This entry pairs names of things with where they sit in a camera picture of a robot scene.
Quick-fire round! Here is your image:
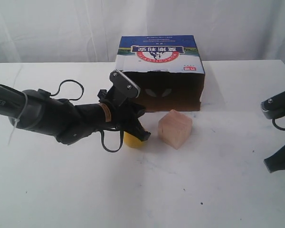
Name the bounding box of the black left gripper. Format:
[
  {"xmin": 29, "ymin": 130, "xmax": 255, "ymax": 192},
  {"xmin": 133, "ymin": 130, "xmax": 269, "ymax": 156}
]
[{"xmin": 56, "ymin": 89, "xmax": 151, "ymax": 145}]

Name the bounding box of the yellow tennis ball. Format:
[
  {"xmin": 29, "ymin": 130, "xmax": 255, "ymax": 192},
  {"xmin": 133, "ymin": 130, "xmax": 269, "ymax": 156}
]
[{"xmin": 123, "ymin": 132, "xmax": 145, "ymax": 149}]

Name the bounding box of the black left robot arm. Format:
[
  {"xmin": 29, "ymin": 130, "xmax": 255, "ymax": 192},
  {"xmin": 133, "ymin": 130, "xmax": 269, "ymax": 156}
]
[{"xmin": 0, "ymin": 83, "xmax": 151, "ymax": 145}]

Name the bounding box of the light wooden cube block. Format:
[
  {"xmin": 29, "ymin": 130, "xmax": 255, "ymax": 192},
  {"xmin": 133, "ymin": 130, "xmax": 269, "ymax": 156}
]
[{"xmin": 158, "ymin": 109, "xmax": 193, "ymax": 150}]

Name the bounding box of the printed cardboard box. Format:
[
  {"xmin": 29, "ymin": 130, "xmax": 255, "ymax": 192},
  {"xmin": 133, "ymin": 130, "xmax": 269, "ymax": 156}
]
[{"xmin": 115, "ymin": 35, "xmax": 205, "ymax": 112}]

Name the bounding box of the white zip tie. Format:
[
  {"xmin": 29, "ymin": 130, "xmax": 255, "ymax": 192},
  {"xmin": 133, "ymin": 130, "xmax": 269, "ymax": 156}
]
[{"xmin": 8, "ymin": 91, "xmax": 28, "ymax": 146}]

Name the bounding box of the black right camera cable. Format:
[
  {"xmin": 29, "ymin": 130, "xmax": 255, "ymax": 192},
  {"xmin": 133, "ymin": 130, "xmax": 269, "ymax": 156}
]
[{"xmin": 272, "ymin": 114, "xmax": 285, "ymax": 131}]

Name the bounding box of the black camera cable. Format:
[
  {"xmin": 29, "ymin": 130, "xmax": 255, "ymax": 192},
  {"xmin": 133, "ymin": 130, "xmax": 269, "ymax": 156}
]
[
  {"xmin": 49, "ymin": 79, "xmax": 123, "ymax": 152},
  {"xmin": 272, "ymin": 114, "xmax": 285, "ymax": 131}
]

